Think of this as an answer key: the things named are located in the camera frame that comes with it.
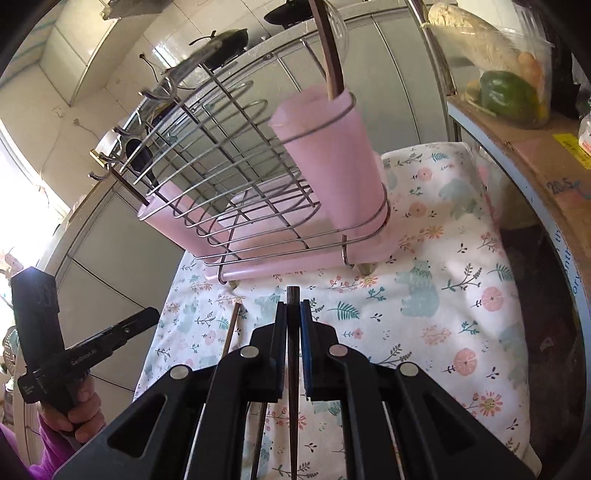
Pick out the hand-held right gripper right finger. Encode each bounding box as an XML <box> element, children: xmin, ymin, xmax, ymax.
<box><xmin>299</xmin><ymin>299</ymin><xmax>529</xmax><ymax>480</ymax></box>

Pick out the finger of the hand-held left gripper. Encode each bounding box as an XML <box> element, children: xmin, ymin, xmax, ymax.
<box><xmin>65</xmin><ymin>307</ymin><xmax>160</xmax><ymax>358</ymax></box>

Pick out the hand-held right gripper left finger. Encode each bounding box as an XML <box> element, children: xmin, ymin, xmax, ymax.
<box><xmin>90</xmin><ymin>300</ymin><xmax>289</xmax><ymax>480</ymax></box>

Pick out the dark wooden chopstick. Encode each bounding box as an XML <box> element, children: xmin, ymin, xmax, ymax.
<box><xmin>285</xmin><ymin>285</ymin><xmax>302</xmax><ymax>480</ymax></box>

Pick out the metal wire utensil rack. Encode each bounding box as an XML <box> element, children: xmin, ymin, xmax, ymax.
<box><xmin>88</xmin><ymin>39</ymin><xmax>393</xmax><ymax>289</ymax></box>

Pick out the pink plastic cup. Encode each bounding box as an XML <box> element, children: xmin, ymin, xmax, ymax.
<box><xmin>269</xmin><ymin>84</ymin><xmax>391</xmax><ymax>232</ymax></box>
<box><xmin>137</xmin><ymin>180</ymin><xmax>222</xmax><ymax>259</ymax></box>

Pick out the person's left forearm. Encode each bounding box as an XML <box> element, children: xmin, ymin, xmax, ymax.
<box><xmin>0</xmin><ymin>413</ymin><xmax>100</xmax><ymax>480</ymax></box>

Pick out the person's left hand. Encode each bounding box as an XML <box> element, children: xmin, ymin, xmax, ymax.
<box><xmin>41</xmin><ymin>375</ymin><xmax>103</xmax><ymax>435</ymax></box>

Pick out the pink plastic drip tray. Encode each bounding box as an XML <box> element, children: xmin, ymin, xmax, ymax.
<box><xmin>205</xmin><ymin>152</ymin><xmax>393</xmax><ymax>284</ymax></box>

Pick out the floral printed tablecloth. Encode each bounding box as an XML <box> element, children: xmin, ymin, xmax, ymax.
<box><xmin>134</xmin><ymin>141</ymin><xmax>541</xmax><ymax>480</ymax></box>

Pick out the metal shelf rack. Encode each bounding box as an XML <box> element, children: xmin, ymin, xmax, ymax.
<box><xmin>406</xmin><ymin>0</ymin><xmax>591</xmax><ymax>480</ymax></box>

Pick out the kitchen counter cabinet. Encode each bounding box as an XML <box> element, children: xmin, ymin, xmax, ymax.
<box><xmin>37</xmin><ymin>0</ymin><xmax>458</xmax><ymax>407</ymax></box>

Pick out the range hood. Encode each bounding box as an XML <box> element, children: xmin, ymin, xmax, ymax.
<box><xmin>104</xmin><ymin>0</ymin><xmax>153</xmax><ymax>19</ymax></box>

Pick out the green bell pepper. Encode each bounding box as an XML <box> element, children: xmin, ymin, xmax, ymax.
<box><xmin>479</xmin><ymin>70</ymin><xmax>539</xmax><ymax>116</ymax></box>

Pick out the orange food packet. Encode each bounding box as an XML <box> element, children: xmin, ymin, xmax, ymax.
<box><xmin>577</xmin><ymin>115</ymin><xmax>591</xmax><ymax>158</ymax></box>

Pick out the napa cabbage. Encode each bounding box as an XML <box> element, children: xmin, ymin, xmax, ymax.
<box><xmin>427</xmin><ymin>2</ymin><xmax>520</xmax><ymax>70</ymax></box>

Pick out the orange carrot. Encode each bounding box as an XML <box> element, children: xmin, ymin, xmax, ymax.
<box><xmin>517</xmin><ymin>52</ymin><xmax>546</xmax><ymax>84</ymax></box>

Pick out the clear plastic container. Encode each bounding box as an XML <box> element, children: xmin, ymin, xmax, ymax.
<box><xmin>431</xmin><ymin>18</ymin><xmax>557</xmax><ymax>130</ymax></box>

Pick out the black blender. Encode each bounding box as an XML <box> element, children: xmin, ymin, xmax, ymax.
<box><xmin>549</xmin><ymin>0</ymin><xmax>583</xmax><ymax>121</ymax></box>

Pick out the wall cabinet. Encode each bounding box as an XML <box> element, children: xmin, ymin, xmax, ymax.
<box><xmin>39</xmin><ymin>0</ymin><xmax>134</xmax><ymax>107</ymax></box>

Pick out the black wok with handle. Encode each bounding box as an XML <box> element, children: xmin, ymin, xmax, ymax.
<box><xmin>264</xmin><ymin>0</ymin><xmax>319</xmax><ymax>26</ymax></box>
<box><xmin>189</xmin><ymin>28</ymin><xmax>250</xmax><ymax>70</ymax></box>

